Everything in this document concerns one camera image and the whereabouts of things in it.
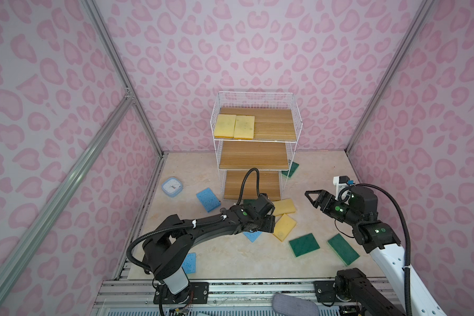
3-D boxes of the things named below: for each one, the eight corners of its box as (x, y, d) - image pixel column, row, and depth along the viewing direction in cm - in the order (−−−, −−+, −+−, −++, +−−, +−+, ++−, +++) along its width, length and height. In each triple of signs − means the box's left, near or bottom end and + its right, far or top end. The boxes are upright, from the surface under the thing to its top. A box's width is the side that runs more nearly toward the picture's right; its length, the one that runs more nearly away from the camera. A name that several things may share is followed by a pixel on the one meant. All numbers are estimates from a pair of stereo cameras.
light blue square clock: (161, 197, 103) (158, 193, 100) (166, 181, 110) (163, 177, 107) (180, 197, 103) (178, 193, 100) (184, 181, 110) (182, 177, 107)
